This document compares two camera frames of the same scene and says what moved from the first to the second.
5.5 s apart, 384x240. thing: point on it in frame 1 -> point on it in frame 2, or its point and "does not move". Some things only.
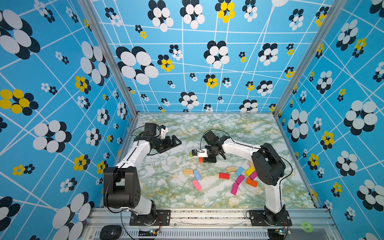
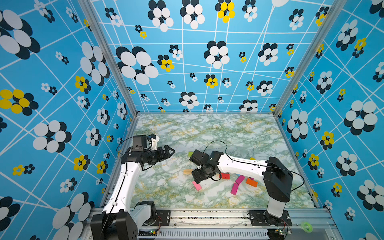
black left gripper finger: x=174 y=138 -> x=167 y=154
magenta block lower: x=234 y=188 does not move
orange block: x=251 y=182 does not move
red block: x=225 y=176 does not move
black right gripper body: x=211 y=155 -> x=200 y=174
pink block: x=197 y=185 does not move
